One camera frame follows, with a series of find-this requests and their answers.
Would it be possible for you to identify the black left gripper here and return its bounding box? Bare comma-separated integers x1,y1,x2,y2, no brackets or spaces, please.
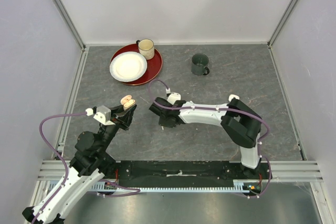
98,101,137,153

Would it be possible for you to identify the beige earbud charging case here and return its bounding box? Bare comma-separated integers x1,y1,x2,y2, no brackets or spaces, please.
120,94,136,110

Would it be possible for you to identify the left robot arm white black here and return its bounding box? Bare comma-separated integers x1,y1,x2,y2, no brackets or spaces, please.
23,95,137,223

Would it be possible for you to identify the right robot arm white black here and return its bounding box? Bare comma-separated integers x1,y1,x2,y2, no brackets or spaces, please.
149,97,261,179

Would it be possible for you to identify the white paper plate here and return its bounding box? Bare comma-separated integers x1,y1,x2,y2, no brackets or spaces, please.
109,51,148,82

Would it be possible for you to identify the round red tray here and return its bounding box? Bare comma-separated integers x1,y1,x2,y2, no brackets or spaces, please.
110,44,163,86

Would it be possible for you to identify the dark green mug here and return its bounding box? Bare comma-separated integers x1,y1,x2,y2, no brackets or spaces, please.
191,54,210,76

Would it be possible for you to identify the cream ceramic mug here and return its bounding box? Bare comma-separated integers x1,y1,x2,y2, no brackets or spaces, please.
136,39,155,60

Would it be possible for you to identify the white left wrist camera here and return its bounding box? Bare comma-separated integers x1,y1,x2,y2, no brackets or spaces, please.
85,105,115,126

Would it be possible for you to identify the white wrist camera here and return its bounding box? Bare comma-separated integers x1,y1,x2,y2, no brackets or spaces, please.
166,88,181,105
85,105,115,126

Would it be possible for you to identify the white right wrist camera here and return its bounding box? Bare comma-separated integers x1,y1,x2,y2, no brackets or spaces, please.
166,88,181,105

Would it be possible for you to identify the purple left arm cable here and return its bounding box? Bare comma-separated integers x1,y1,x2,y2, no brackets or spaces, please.
31,111,89,224

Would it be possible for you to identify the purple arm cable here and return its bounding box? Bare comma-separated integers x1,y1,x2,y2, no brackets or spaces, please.
31,111,89,224
148,80,270,146

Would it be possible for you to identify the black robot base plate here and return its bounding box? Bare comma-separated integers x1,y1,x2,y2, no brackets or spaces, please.
105,161,269,188

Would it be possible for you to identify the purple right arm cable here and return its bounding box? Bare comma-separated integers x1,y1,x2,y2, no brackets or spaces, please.
148,80,270,146

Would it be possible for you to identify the slotted grey cable duct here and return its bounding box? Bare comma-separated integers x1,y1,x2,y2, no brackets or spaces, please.
88,180,257,194

